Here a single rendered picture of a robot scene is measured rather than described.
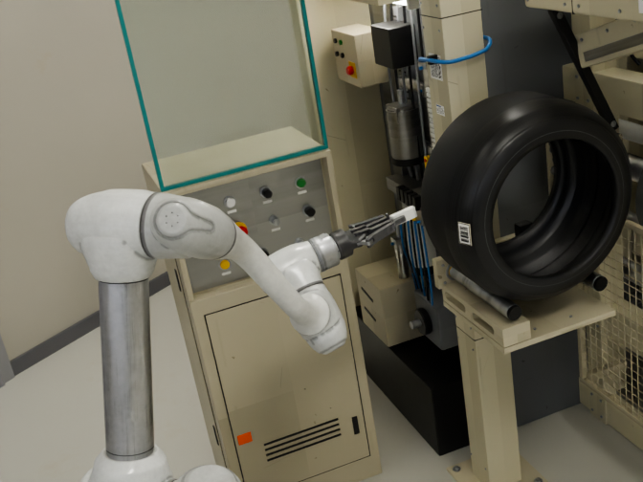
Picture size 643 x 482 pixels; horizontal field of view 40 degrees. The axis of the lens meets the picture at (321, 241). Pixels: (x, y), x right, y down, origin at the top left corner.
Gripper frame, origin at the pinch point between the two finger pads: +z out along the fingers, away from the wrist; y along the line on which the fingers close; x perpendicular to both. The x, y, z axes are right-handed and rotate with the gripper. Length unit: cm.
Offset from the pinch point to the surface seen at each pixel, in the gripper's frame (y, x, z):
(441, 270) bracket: 24.0, 34.1, 15.5
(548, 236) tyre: 14, 33, 48
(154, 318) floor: 244, 116, -69
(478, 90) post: 27, -14, 42
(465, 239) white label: -9.9, 8.6, 11.1
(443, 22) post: 27, -36, 37
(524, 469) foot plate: 30, 127, 28
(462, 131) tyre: 4.9, -13.2, 24.2
